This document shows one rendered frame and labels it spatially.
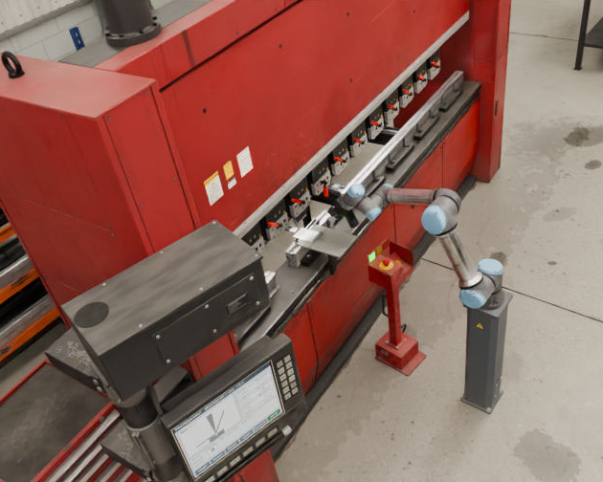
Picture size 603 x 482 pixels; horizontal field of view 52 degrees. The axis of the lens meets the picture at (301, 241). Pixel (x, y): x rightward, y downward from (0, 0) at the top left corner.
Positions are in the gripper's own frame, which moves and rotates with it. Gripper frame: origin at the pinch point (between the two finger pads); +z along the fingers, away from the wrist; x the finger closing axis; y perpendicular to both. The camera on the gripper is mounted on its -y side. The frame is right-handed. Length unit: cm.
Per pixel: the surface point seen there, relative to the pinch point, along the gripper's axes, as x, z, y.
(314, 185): -0.2, -13.6, 21.0
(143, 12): 64, -109, 89
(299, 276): 30.5, 12.8, -4.6
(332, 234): 5.4, 0.5, -2.5
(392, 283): -1.9, 7.1, -43.2
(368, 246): -27.3, 32.1, -20.8
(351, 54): -50, -49, 51
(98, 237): 117, -66, 51
